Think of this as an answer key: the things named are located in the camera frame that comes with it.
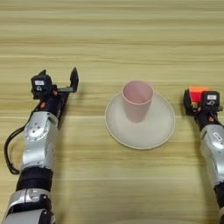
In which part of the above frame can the colourful puzzle cube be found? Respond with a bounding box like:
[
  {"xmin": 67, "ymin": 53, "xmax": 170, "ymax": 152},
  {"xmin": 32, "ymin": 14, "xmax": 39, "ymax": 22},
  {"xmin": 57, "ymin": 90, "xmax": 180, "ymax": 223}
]
[{"xmin": 187, "ymin": 85, "xmax": 211, "ymax": 107}]

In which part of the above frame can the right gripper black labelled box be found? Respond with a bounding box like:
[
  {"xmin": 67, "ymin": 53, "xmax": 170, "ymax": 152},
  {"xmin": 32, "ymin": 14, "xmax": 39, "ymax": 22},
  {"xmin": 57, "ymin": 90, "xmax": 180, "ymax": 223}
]
[{"xmin": 200, "ymin": 90, "xmax": 221, "ymax": 111}]

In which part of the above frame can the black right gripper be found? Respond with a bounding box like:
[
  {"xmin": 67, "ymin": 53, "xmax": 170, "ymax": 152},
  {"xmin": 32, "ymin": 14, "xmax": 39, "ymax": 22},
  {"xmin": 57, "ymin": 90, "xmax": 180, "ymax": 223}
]
[{"xmin": 182, "ymin": 88, "xmax": 224, "ymax": 131}]

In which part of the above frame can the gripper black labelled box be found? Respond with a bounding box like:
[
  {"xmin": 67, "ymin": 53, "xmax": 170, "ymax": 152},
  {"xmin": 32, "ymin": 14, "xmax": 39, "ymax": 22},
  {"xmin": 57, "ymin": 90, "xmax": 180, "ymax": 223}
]
[
  {"xmin": 200, "ymin": 90, "xmax": 221, "ymax": 111},
  {"xmin": 31, "ymin": 73, "xmax": 53, "ymax": 100}
]

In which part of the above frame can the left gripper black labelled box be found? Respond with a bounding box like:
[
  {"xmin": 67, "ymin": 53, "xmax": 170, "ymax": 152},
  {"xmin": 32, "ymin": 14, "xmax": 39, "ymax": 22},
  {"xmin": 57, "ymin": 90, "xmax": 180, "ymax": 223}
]
[{"xmin": 31, "ymin": 73, "xmax": 53, "ymax": 100}]

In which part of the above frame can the pink plastic cup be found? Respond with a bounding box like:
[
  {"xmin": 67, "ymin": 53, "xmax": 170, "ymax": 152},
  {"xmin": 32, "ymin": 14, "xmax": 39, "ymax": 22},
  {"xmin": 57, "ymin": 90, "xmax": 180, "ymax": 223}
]
[{"xmin": 121, "ymin": 80, "xmax": 155, "ymax": 123}]

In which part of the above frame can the white round plate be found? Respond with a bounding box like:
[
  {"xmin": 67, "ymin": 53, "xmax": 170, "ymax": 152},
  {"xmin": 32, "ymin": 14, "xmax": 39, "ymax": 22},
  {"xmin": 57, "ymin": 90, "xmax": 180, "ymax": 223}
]
[{"xmin": 104, "ymin": 91, "xmax": 177, "ymax": 151}]

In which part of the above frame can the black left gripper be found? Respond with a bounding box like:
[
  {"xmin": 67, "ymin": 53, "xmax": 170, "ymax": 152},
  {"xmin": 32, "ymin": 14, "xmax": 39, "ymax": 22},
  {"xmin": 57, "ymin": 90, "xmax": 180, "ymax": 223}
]
[{"xmin": 34, "ymin": 66, "xmax": 80, "ymax": 118}]

